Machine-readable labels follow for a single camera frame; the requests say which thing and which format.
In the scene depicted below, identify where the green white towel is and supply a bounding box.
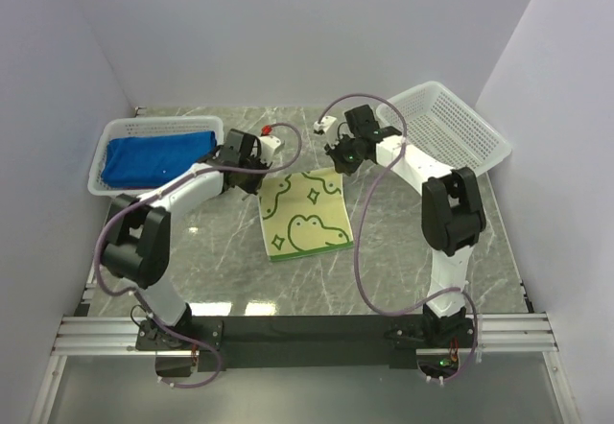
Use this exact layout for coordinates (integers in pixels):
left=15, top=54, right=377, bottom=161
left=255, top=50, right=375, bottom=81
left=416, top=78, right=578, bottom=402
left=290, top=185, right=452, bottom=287
left=258, top=168, right=353, bottom=262

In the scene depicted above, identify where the blue towel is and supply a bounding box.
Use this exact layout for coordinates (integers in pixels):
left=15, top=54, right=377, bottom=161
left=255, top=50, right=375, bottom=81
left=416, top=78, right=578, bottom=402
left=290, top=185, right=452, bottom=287
left=101, top=131, right=217, bottom=189

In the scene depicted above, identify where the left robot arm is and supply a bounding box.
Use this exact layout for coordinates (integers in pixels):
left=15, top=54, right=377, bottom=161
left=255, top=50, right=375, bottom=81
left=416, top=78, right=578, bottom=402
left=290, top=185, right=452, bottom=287
left=97, top=130, right=283, bottom=349

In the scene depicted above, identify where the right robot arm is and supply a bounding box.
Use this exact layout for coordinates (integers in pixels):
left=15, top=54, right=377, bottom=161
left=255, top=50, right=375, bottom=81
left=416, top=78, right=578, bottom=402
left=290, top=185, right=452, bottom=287
left=314, top=105, right=486, bottom=347

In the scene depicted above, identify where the white plastic basket right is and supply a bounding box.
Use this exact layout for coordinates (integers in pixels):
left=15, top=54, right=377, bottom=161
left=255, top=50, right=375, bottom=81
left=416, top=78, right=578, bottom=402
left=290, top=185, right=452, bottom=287
left=376, top=82, right=511, bottom=176

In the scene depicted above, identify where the white plastic basket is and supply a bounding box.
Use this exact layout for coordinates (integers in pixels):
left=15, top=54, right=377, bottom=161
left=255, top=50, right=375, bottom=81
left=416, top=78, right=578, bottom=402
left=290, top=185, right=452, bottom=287
left=87, top=115, right=225, bottom=197
left=376, top=82, right=511, bottom=176

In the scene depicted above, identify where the white plastic basket left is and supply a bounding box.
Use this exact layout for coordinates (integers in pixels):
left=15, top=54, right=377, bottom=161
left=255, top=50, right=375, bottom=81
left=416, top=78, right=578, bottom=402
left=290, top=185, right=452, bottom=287
left=87, top=115, right=225, bottom=197

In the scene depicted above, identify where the black base bar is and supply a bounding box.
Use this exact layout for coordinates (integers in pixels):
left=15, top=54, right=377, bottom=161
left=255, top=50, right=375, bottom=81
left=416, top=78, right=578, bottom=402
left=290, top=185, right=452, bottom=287
left=135, top=315, right=475, bottom=372

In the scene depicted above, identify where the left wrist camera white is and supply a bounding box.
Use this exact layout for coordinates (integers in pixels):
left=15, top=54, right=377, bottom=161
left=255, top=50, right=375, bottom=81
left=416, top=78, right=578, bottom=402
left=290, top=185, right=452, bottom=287
left=258, top=125, right=284, bottom=165

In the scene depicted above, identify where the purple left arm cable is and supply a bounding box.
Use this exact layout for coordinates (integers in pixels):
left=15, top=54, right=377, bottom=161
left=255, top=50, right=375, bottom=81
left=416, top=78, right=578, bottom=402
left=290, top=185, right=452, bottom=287
left=93, top=123, right=303, bottom=390

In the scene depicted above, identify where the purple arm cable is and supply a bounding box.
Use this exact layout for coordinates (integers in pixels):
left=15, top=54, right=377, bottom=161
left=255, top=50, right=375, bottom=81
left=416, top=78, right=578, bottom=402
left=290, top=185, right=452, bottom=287
left=93, top=123, right=303, bottom=390
left=319, top=92, right=481, bottom=383

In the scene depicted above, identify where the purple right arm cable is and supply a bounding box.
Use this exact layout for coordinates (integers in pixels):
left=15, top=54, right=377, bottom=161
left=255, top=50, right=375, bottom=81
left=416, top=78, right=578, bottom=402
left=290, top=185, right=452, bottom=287
left=319, top=92, right=481, bottom=383

